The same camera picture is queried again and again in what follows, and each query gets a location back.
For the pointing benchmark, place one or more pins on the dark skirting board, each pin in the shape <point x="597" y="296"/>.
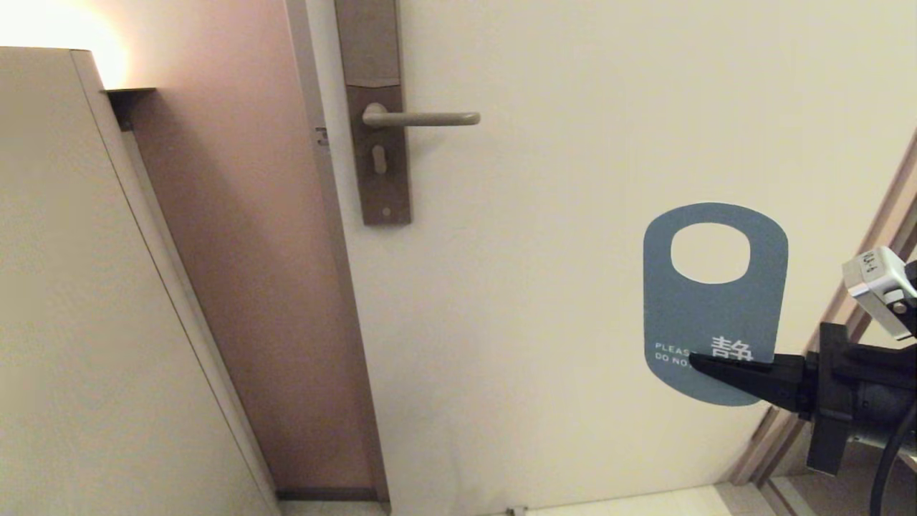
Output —
<point x="326" y="494"/>

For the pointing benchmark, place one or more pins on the taupe side doorway frame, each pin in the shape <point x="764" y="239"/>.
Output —
<point x="888" y="215"/>

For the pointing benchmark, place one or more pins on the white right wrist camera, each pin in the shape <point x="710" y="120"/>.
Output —
<point x="877" y="287"/>

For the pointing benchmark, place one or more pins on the white door hanger sign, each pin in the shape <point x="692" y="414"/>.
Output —
<point x="716" y="322"/>

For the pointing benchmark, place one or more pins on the white room door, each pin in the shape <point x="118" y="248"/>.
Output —
<point x="537" y="287"/>

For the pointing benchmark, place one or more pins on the metal frame hinge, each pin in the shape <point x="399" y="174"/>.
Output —
<point x="763" y="428"/>

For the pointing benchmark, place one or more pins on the brown door lock plate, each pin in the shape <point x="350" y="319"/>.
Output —
<point x="372" y="43"/>

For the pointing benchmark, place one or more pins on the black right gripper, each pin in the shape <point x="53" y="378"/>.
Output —
<point x="860" y="387"/>

